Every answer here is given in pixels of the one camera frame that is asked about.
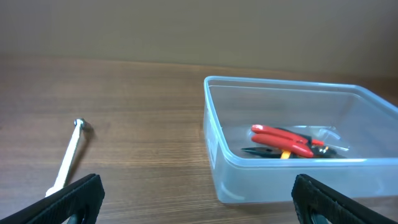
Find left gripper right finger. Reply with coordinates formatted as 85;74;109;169
291;174;397;224

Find orange black long-nose pliers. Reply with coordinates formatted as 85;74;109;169
242;146;336;159

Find red handled cutting pliers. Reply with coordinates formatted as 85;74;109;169
251;124;339;158

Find clear plastic container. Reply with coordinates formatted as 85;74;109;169
203;76;397;203

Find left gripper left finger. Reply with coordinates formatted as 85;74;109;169
1;174;105;224

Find small silver wrench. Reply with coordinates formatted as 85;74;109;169
45;118;86;197

